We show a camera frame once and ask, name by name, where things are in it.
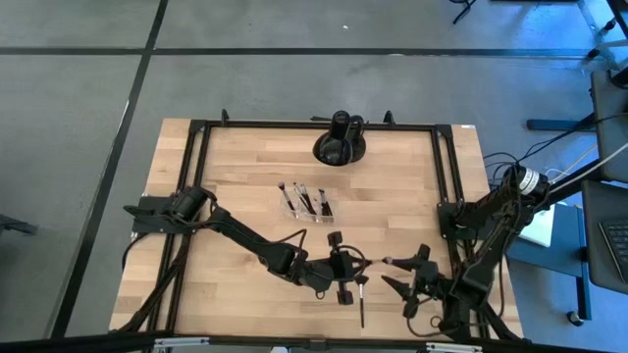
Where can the blue floor bar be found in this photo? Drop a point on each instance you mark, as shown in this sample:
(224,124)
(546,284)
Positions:
(554,124)

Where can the black caster wheel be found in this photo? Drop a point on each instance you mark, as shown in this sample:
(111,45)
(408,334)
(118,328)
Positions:
(575,318)

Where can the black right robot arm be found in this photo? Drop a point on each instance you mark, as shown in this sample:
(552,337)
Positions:
(483,267)

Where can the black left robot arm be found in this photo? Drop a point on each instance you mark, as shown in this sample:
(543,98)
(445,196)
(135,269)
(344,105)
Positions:
(245,235)

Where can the black keyboard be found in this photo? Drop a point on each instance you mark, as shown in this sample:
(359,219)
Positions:
(617,245)

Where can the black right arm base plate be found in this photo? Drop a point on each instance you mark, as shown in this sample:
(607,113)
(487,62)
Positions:
(449,230)

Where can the black fan makeup brush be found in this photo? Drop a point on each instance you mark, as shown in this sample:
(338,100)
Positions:
(362,309)

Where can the black chair leg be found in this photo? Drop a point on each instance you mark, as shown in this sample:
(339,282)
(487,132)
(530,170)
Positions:
(463,13)

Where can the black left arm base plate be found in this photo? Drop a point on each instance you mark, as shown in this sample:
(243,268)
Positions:
(147,225)

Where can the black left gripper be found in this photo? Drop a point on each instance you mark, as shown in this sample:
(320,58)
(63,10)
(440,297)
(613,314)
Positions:
(338,272)

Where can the large black silver makeup brush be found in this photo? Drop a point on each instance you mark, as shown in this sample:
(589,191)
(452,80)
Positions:
(385,260)
(287,196)

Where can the thin black makeup brush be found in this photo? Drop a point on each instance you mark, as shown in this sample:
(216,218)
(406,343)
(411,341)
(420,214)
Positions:
(323,206)
(328,210)
(310,203)
(305,200)
(300,197)

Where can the clear acrylic brush organizer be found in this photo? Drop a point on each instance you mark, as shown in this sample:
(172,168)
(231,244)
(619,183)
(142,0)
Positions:
(300,218)

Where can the light metal frame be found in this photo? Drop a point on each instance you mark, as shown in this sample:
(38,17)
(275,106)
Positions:
(606,44)

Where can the black frame clamp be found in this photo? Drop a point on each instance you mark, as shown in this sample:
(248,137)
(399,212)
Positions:
(225,117)
(388,117)

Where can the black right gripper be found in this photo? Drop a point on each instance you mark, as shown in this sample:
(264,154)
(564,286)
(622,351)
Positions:
(427,277)

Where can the grey panel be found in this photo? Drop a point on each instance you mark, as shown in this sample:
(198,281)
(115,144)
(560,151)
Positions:
(613,122)

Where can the white flat box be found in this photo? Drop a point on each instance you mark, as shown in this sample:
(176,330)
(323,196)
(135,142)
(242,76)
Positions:
(539,230)

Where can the black diagonal beam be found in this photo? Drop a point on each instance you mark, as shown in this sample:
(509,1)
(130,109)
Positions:
(579,179)

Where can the black gantry bar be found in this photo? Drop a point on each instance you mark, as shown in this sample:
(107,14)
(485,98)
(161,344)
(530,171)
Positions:
(294,344)

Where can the silver bracket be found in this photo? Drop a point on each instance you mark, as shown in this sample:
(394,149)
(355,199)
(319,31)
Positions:
(181,343)
(454,348)

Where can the dark grey desk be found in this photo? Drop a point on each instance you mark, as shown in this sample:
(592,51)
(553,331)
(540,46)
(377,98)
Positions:
(596,235)

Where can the black aluminium table frame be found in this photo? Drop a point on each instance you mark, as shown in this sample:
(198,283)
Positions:
(275,125)

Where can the blue side desk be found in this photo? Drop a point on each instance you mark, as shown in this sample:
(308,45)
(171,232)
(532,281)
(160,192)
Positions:
(564,255)

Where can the dark furniture foot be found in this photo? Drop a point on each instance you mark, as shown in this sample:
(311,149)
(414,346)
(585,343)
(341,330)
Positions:
(15,225)

